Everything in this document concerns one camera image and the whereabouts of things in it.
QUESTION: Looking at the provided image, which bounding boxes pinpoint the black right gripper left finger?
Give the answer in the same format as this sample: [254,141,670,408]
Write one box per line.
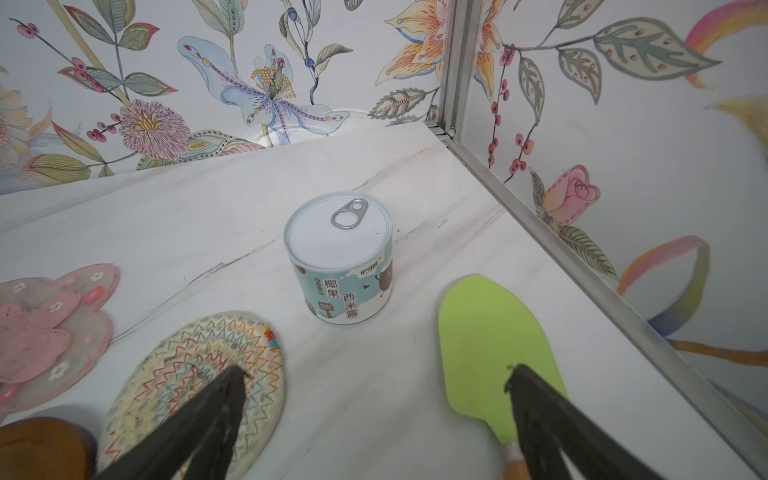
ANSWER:
[96,365,247,479]

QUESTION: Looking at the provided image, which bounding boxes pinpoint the pink flower coaster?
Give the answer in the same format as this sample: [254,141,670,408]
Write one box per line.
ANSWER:
[1,264,120,417]

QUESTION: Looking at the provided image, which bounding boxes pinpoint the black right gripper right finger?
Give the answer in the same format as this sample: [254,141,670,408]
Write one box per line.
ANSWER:
[505,364,661,479]

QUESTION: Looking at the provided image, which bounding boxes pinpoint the dark brown round coaster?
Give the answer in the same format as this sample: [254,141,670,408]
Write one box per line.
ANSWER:
[1,417,96,479]

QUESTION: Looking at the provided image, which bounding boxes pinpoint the lime green spatula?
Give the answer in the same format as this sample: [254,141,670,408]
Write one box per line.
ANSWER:
[438,274,567,479]

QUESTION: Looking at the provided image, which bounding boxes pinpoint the colourful zigzag woven coaster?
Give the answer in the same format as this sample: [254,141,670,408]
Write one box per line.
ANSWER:
[97,312,285,479]

